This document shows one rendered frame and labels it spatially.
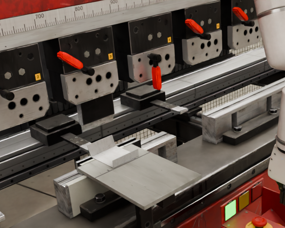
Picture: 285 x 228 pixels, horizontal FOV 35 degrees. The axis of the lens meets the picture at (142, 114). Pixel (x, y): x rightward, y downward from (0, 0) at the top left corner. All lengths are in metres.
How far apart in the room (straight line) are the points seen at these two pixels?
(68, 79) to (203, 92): 0.86
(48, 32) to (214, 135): 0.71
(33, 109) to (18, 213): 1.98
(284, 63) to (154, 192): 0.45
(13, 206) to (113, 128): 1.62
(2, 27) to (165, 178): 0.49
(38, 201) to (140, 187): 2.04
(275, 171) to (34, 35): 0.71
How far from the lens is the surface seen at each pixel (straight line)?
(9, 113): 1.00
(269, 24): 1.16
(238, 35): 1.46
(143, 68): 1.19
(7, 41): 0.98
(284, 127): 1.17
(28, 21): 1.00
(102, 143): 1.23
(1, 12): 0.97
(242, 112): 1.59
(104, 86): 1.12
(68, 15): 1.04
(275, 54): 1.15
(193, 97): 1.77
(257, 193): 1.38
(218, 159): 1.42
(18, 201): 3.08
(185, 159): 1.42
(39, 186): 3.21
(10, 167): 1.37
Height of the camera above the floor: 1.54
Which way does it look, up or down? 22 degrees down
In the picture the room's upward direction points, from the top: 5 degrees counter-clockwise
